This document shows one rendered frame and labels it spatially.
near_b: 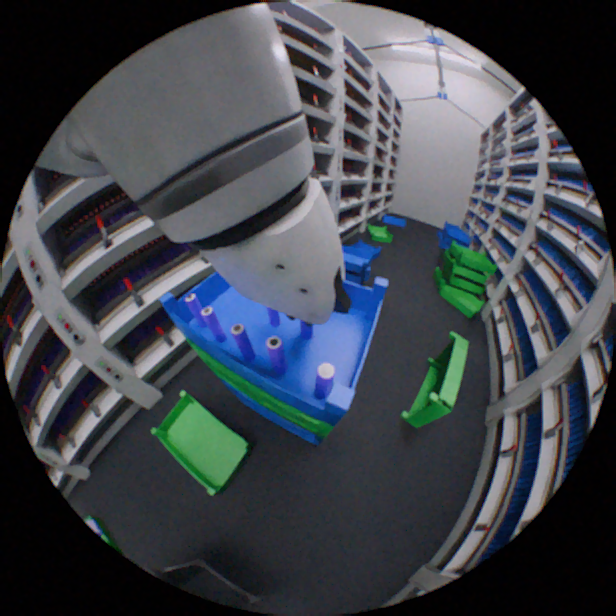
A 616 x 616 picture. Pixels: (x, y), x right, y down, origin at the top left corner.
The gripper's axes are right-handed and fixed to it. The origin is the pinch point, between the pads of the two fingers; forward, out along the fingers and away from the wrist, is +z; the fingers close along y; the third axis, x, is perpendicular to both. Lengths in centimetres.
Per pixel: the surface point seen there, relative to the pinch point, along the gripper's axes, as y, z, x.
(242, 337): -4.6, -1.4, -6.4
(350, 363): 7.7, 6.2, -3.4
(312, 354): 2.3, 5.7, -4.3
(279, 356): 0.3, -0.4, -6.4
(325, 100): -40, -12, 118
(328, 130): -38, 7, 109
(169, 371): -53, 31, -35
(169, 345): -49, 23, -23
